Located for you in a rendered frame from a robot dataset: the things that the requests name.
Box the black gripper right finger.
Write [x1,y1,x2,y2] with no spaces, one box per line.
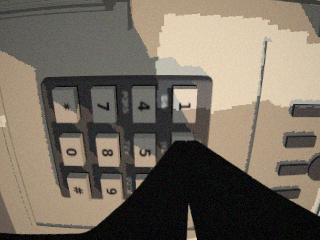
[186,140,320,240]

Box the black phone keypad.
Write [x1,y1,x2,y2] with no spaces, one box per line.
[41,75,213,203]

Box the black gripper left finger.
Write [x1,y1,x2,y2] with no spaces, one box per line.
[0,140,191,240]

